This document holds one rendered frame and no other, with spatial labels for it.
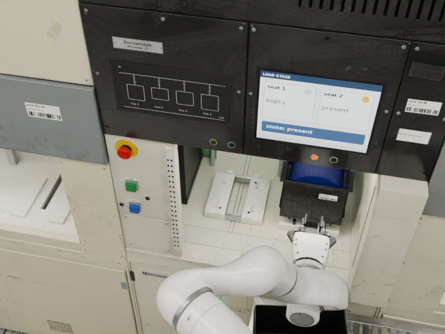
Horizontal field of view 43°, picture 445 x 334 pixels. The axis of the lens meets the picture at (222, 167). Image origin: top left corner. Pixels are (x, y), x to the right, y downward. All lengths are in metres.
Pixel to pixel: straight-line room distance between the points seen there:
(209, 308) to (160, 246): 0.88
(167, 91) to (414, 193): 0.67
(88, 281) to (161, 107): 0.98
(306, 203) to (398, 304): 0.44
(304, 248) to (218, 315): 0.55
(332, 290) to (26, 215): 1.24
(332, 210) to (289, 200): 0.14
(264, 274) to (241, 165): 1.17
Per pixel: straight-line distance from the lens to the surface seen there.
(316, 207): 1.95
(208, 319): 1.08
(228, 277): 1.12
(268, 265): 1.14
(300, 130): 1.45
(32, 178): 2.33
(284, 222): 2.04
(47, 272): 2.32
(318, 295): 1.38
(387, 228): 1.62
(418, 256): 1.79
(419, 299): 1.98
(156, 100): 1.48
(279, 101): 1.40
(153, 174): 1.69
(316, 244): 1.60
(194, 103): 1.46
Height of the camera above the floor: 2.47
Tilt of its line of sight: 45 degrees down
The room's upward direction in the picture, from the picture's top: straight up
